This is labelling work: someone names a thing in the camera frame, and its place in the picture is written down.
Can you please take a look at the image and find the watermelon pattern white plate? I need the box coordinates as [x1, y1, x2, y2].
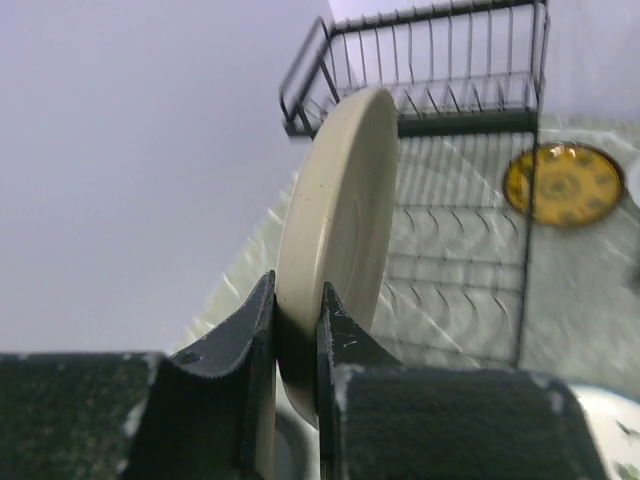
[570, 384, 640, 479]

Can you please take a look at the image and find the beige speckled ceramic plate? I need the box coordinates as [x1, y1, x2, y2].
[275, 87, 398, 426]

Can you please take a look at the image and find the yellow patterned glass plate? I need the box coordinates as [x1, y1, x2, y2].
[502, 142, 626, 228]

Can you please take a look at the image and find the pale blue scalloped plate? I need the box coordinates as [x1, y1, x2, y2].
[627, 159, 640, 208]

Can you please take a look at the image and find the black wire dish rack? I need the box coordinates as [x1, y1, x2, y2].
[279, 1, 549, 368]

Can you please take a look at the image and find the beige and blue plate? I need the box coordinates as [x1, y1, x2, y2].
[274, 408, 320, 480]

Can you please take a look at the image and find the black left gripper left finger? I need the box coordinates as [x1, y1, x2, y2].
[121, 272, 275, 479]

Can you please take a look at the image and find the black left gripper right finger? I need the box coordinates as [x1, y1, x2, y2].
[316, 285, 606, 479]

